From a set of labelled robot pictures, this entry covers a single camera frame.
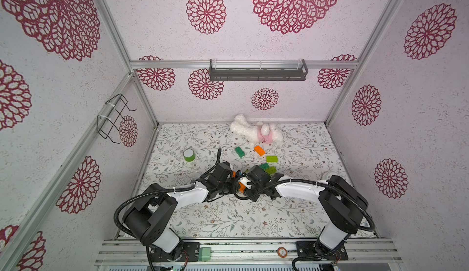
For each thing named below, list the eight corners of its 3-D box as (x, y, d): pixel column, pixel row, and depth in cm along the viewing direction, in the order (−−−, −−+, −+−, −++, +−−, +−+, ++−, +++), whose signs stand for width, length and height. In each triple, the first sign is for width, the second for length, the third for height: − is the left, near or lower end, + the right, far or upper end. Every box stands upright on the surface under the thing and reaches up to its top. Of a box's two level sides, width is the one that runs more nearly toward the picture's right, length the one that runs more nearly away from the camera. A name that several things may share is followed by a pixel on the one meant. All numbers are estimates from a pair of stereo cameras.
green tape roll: (184, 162, 104) (182, 156, 100) (185, 154, 108) (183, 148, 103) (194, 162, 104) (193, 156, 100) (196, 154, 108) (194, 148, 103)
